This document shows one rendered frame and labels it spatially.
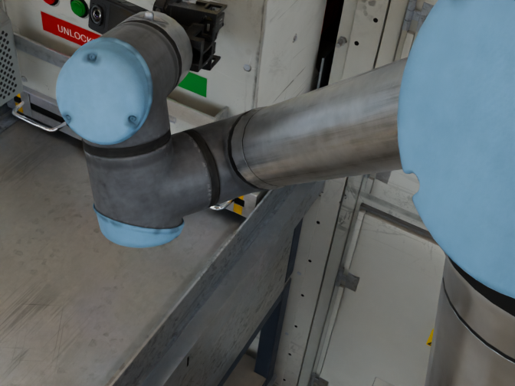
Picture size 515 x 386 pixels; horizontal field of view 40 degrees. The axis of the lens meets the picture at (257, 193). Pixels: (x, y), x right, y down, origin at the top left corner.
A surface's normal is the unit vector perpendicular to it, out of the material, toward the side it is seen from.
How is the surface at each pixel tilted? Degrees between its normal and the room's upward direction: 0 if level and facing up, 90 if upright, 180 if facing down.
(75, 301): 0
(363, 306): 90
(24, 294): 0
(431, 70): 81
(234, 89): 90
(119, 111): 70
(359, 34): 90
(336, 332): 90
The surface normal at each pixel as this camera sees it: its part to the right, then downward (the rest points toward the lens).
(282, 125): -0.86, -0.26
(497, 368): -0.79, 0.33
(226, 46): -0.48, 0.58
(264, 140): -0.88, 0.04
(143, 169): 0.48, 0.36
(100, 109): -0.22, 0.37
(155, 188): 0.66, 0.30
